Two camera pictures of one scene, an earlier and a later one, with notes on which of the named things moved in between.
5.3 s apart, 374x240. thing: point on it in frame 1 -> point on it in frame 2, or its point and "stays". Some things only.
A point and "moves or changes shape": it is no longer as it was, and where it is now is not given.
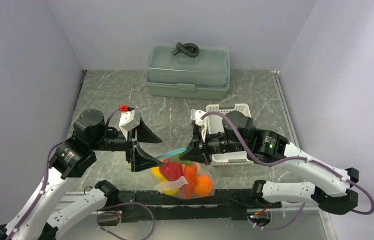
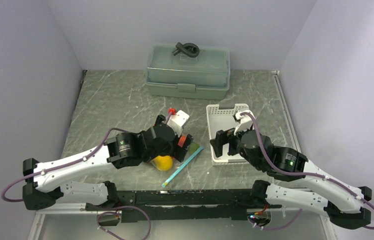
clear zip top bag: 181,178 moves or changes shape
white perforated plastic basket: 215,126 stays
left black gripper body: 113,139 -> 172,149
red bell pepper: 171,170 -> 182,140
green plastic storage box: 206,76 stays
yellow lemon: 156,172 -> 164,163
